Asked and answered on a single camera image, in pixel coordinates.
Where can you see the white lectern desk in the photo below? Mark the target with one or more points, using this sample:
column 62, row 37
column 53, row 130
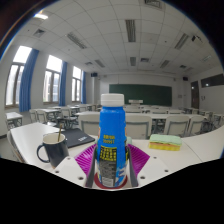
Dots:
column 136, row 102

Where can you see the black laptop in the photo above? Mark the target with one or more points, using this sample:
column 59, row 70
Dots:
column 76, row 137

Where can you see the blue drink bottle white cap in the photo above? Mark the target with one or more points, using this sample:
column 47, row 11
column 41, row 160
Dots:
column 111, row 126

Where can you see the dark high wall window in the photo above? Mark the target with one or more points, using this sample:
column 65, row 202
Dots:
column 213, row 80

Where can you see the dark mug with white inside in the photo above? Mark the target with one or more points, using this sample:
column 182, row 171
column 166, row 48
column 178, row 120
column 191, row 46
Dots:
column 56, row 151

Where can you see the white classroom chairs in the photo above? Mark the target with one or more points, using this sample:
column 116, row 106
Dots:
column 176, row 125

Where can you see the black wall speaker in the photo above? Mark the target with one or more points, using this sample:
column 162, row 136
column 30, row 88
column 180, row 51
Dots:
column 185, row 78
column 94, row 74

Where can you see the green chalkboard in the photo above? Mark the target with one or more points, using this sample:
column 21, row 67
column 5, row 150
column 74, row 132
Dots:
column 140, row 95

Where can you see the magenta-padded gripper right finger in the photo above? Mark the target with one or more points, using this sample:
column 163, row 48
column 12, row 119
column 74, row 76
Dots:
column 140, row 158

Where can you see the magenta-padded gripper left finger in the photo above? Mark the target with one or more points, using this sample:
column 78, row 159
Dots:
column 83, row 158

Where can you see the green and yellow sponge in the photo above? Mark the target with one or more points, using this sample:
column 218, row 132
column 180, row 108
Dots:
column 165, row 141

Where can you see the ceiling lights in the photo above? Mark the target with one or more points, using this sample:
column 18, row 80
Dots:
column 130, row 30

